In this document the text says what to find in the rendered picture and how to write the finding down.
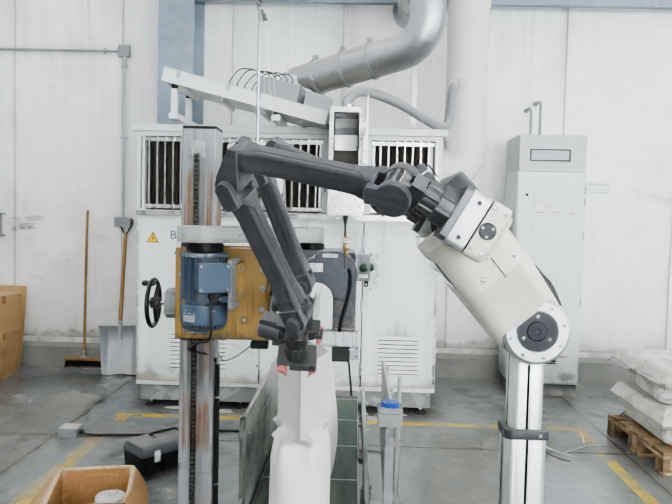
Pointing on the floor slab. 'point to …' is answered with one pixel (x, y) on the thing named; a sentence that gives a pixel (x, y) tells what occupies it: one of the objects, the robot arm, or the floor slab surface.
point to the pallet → (642, 442)
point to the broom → (84, 324)
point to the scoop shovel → (119, 335)
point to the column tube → (208, 210)
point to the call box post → (388, 465)
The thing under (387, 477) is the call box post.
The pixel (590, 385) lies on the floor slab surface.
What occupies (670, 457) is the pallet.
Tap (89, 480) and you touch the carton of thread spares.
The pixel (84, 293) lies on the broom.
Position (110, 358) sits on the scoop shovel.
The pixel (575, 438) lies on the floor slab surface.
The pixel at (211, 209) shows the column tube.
